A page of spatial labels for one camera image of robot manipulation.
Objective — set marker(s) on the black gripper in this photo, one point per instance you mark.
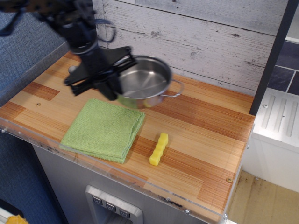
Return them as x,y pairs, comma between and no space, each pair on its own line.
100,69

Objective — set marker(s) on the stainless steel pot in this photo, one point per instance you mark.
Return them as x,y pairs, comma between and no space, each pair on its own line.
145,84

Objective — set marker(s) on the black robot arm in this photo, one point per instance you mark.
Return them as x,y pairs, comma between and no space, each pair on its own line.
74,21

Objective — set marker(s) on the green folded cloth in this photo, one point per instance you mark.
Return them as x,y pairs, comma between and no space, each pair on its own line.
103,130

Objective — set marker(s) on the yellow plastic corn piece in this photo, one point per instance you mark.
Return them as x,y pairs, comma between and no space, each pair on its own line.
155,158

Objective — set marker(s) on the clear acrylic table guard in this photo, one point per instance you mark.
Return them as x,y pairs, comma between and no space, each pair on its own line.
196,172

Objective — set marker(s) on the silver dispenser panel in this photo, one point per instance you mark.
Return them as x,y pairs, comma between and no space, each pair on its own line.
108,209

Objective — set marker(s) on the yellow object bottom left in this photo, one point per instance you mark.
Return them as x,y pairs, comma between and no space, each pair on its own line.
16,220

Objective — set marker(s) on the white ribbed counter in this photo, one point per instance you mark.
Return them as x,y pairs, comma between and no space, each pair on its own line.
278,117

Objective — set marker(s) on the blue handled metal spoon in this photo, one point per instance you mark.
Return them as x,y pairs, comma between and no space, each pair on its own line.
71,69

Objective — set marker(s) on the dark grey right post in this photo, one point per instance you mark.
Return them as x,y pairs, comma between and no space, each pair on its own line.
275,51

